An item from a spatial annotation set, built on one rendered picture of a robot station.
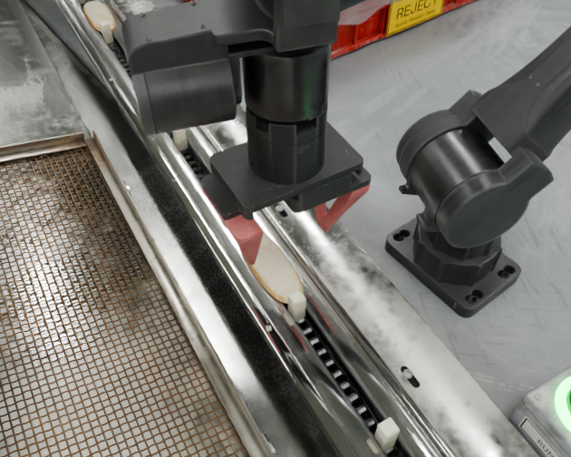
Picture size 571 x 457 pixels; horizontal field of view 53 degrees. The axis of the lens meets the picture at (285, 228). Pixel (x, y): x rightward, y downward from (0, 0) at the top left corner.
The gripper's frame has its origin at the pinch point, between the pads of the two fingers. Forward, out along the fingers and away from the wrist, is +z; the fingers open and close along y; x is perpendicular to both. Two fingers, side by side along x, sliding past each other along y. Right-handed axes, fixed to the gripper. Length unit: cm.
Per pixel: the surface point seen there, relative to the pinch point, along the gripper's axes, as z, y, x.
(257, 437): 2.8, 10.0, 13.4
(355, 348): 7.3, -2.0, 9.0
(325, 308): 7.3, -1.9, 4.1
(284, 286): 6.4, 0.5, 0.4
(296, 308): 6.1, 0.9, 3.4
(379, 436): 6.6, 1.1, 16.7
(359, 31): 7.2, -32.9, -35.4
